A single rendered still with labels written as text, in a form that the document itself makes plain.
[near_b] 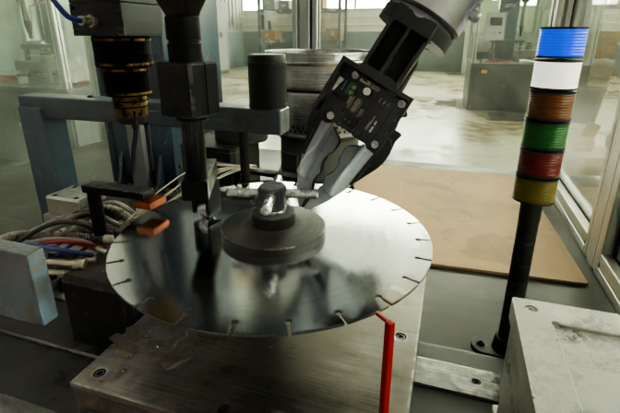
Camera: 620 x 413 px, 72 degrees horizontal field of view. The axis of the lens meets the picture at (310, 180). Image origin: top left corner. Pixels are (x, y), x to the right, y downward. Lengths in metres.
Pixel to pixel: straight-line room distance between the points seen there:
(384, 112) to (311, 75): 0.70
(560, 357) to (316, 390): 0.21
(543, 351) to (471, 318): 0.30
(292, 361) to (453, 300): 0.36
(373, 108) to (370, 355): 0.24
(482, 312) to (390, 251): 0.33
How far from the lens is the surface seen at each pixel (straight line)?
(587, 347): 0.46
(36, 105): 0.93
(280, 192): 0.43
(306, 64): 1.06
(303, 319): 0.34
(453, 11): 0.40
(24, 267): 0.39
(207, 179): 0.44
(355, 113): 0.39
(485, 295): 0.78
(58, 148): 0.94
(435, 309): 0.72
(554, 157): 0.53
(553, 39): 0.51
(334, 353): 0.46
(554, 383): 0.40
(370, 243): 0.44
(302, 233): 0.44
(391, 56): 0.37
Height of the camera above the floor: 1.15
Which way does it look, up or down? 19 degrees down
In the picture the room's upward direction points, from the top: straight up
